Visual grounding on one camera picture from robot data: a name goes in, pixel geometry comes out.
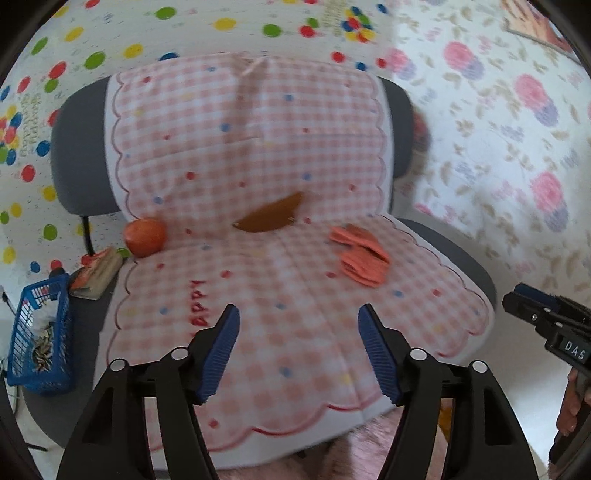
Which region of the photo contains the orange round fruit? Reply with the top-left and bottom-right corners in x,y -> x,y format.
124,218 -> 168,258

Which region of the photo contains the pink fluffy rug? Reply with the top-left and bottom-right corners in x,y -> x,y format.
217,406 -> 462,480

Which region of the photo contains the grey chair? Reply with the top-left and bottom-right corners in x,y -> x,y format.
48,76 -> 497,472

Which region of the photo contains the pile of striped seed shells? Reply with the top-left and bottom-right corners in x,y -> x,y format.
27,318 -> 62,376

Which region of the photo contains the wall picture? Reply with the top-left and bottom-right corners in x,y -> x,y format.
501,0 -> 585,63

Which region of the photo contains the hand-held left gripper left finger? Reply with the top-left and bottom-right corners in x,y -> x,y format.
68,304 -> 242,480

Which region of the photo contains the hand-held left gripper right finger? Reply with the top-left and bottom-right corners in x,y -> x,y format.
358,304 -> 539,480

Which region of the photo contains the blue plastic basket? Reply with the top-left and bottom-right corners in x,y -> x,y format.
7,272 -> 75,398

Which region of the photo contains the pink checkered cloth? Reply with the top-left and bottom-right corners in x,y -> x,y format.
95,53 -> 495,462

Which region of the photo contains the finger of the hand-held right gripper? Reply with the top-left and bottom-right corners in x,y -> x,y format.
502,292 -> 556,334
514,283 -> 560,308

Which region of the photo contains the brown crescent wooden piece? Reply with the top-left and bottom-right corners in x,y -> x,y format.
233,191 -> 305,234

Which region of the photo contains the person's right hand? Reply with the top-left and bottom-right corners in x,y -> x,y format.
556,368 -> 587,435

